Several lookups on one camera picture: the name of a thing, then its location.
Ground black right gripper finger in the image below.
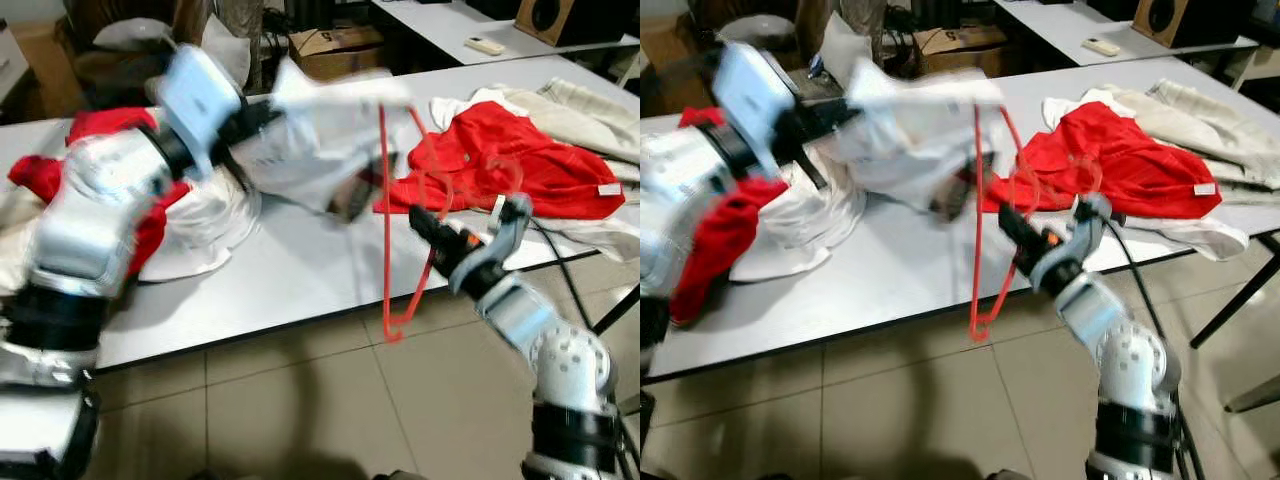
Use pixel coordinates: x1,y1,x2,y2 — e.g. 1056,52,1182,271
997,204,1044,254
407,206,454,257

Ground translucent red plastic hanger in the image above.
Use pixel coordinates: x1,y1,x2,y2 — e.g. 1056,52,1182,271
378,100,526,344
968,100,1101,344

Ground red knit garment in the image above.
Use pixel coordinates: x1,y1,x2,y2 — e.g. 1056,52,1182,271
985,100,1223,221
375,100,626,221

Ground white pillow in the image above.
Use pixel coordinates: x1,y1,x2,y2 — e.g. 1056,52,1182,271
200,15,251,86
820,12,871,81

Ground grey pillow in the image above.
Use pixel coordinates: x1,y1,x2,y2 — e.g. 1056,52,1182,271
93,18,176,51
745,15,801,46

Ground brown cardboard box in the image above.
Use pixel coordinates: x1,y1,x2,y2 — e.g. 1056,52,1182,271
915,25,1011,76
290,27,386,81

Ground brown armchair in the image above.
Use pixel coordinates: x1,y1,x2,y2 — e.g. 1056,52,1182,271
60,0,261,106
640,0,831,101

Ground red cloth garment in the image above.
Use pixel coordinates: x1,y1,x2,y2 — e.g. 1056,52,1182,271
670,105,791,326
8,108,191,276

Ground black table leg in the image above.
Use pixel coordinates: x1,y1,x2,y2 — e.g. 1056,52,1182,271
590,285,641,336
1190,232,1280,351

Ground beige striped trousers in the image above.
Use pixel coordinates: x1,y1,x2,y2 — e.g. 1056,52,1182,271
1100,78,1280,186
490,78,641,166

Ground wooden speaker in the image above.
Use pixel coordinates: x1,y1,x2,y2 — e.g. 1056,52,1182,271
1132,0,1241,49
515,0,626,48

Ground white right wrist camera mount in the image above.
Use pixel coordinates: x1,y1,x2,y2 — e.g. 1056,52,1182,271
448,193,536,298
1035,192,1126,293

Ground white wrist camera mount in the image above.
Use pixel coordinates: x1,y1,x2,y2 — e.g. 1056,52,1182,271
712,42,801,181
1035,192,1126,293
160,45,246,181
448,193,536,298

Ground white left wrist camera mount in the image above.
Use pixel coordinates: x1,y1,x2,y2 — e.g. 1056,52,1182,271
160,45,246,181
712,42,801,181

